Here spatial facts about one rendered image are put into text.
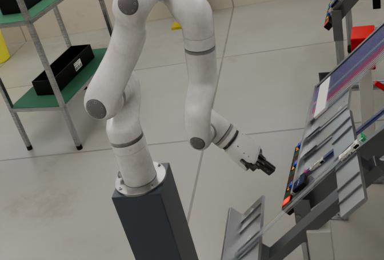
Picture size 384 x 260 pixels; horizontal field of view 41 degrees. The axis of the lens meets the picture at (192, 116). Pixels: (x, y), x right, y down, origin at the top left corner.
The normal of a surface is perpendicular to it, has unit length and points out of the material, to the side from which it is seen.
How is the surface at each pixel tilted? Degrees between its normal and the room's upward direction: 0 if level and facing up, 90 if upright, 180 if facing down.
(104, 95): 71
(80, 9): 90
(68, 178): 0
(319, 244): 90
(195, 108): 53
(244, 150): 48
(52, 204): 0
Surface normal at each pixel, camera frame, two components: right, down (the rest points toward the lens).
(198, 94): -0.26, -0.22
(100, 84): -0.24, 0.08
